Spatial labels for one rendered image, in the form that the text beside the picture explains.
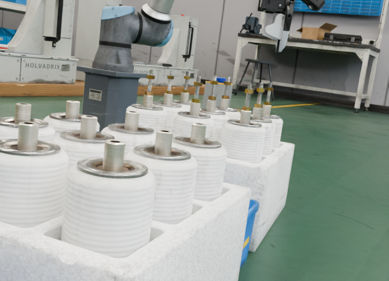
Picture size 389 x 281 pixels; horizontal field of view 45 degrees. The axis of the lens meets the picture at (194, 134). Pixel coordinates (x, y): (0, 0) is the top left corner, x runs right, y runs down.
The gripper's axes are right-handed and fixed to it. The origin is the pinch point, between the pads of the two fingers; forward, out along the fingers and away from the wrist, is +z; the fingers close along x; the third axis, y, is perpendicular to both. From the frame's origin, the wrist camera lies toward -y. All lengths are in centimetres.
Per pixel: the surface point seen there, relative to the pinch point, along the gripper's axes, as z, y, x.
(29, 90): 39, 127, -184
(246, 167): 26.0, 8.9, 30.1
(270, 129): 19.7, 2.5, 14.4
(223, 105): 17.1, 12.6, -3.5
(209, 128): 20.3, 17.0, 20.7
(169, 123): 22.3, 26.3, 6.9
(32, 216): 25, 38, 73
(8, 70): 28, 138, -178
